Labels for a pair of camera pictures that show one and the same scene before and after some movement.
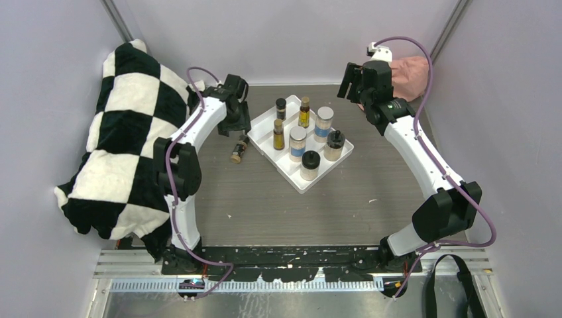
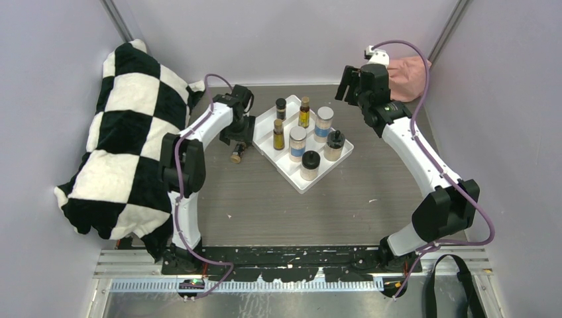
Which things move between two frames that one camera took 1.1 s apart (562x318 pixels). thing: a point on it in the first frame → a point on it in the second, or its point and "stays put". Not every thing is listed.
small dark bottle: [281, 108] stays put
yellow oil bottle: [278, 134] stays put
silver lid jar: [323, 124] stays put
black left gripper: [242, 124] → [245, 136]
